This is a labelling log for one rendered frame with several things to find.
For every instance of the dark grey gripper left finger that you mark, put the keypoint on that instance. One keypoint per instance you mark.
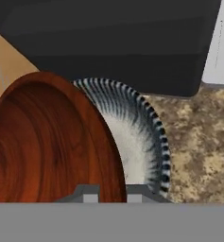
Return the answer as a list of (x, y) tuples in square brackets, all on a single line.
[(86, 193)]

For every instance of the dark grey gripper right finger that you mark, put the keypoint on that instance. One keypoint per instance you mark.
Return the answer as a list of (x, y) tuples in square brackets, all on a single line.
[(138, 193)]

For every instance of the brown wooden bowl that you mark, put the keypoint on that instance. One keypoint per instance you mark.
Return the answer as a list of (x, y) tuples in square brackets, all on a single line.
[(47, 141)]

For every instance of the white black striped bowl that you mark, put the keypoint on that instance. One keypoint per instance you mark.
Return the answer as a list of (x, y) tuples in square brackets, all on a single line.
[(138, 126)]

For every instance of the black cabinet box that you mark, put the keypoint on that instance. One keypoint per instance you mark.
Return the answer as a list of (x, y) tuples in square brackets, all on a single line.
[(116, 41)]

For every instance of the white cabinet panel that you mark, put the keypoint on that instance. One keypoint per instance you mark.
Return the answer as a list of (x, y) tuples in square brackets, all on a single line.
[(219, 44)]

